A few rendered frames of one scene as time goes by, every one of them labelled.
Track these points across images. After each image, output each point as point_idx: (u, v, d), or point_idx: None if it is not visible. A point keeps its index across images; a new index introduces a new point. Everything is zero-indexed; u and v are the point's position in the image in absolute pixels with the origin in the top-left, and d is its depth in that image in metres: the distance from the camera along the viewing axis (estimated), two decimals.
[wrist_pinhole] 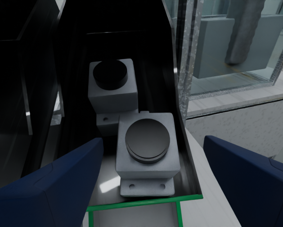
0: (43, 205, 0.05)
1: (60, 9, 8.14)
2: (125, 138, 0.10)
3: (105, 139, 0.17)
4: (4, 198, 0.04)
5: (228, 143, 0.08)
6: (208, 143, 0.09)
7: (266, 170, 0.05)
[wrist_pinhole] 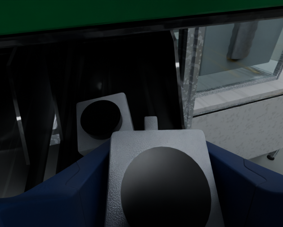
0: (78, 204, 0.05)
1: None
2: (122, 192, 0.05)
3: None
4: (47, 197, 0.04)
5: (209, 143, 0.08)
6: None
7: (237, 170, 0.05)
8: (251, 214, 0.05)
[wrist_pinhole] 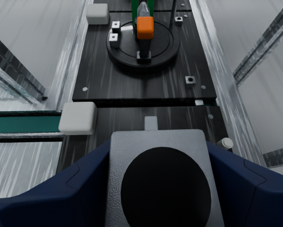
0: (78, 204, 0.05)
1: None
2: (122, 193, 0.05)
3: None
4: (47, 197, 0.04)
5: (209, 143, 0.08)
6: None
7: (237, 170, 0.05)
8: (251, 214, 0.05)
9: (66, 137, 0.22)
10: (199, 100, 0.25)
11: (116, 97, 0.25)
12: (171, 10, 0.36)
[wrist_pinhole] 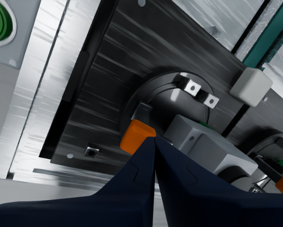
0: (150, 203, 0.05)
1: None
2: (247, 174, 0.11)
3: None
4: (139, 196, 0.04)
5: (168, 144, 0.08)
6: (154, 143, 0.09)
7: (175, 171, 0.05)
8: (182, 215, 0.05)
9: (243, 68, 0.22)
10: None
11: (239, 121, 0.27)
12: (262, 188, 0.40)
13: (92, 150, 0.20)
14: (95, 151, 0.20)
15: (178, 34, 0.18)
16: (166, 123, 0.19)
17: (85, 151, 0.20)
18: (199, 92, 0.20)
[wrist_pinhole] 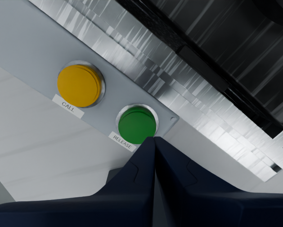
0: (150, 203, 0.05)
1: None
2: None
3: None
4: (139, 196, 0.04)
5: (168, 144, 0.08)
6: (154, 143, 0.09)
7: (175, 171, 0.05)
8: (182, 215, 0.05)
9: None
10: None
11: None
12: None
13: None
14: None
15: None
16: None
17: None
18: None
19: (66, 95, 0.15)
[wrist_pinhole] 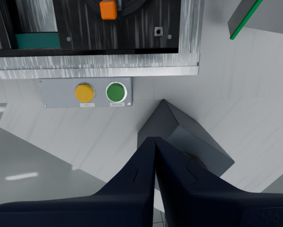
0: (150, 203, 0.05)
1: None
2: None
3: None
4: (139, 196, 0.04)
5: (168, 144, 0.08)
6: (154, 143, 0.09)
7: (175, 171, 0.05)
8: (182, 215, 0.05)
9: None
10: None
11: (96, 47, 0.31)
12: None
13: None
14: None
15: None
16: None
17: None
18: None
19: (83, 99, 0.34)
